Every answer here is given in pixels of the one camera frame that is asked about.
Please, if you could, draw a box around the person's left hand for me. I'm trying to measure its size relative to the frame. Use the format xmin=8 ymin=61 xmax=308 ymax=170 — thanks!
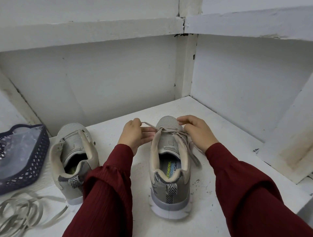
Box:
xmin=117 ymin=118 xmax=157 ymax=156

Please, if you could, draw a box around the person's right hand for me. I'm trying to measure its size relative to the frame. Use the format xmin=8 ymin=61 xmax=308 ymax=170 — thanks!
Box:
xmin=176 ymin=115 xmax=219 ymax=153

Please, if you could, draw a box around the grey shoelace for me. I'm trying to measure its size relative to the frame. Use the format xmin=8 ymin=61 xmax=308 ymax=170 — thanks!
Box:
xmin=0 ymin=189 xmax=69 ymax=237
xmin=141 ymin=121 xmax=202 ymax=169

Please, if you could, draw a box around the grey mesh shoe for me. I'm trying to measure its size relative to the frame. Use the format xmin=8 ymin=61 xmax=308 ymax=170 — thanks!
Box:
xmin=49 ymin=122 xmax=100 ymax=206
xmin=149 ymin=116 xmax=193 ymax=220

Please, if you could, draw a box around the clear plastic bag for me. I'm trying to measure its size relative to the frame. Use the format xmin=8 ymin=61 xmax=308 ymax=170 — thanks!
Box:
xmin=0 ymin=128 xmax=44 ymax=180

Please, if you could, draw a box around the person's left forearm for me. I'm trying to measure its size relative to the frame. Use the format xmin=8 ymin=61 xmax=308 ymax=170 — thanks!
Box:
xmin=62 ymin=144 xmax=135 ymax=237

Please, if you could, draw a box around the person's right forearm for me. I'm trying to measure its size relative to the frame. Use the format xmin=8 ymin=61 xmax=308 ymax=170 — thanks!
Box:
xmin=204 ymin=142 xmax=313 ymax=237

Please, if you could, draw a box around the dark plastic lattice basket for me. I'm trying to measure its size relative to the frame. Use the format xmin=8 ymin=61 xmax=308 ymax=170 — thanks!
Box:
xmin=0 ymin=123 xmax=51 ymax=195

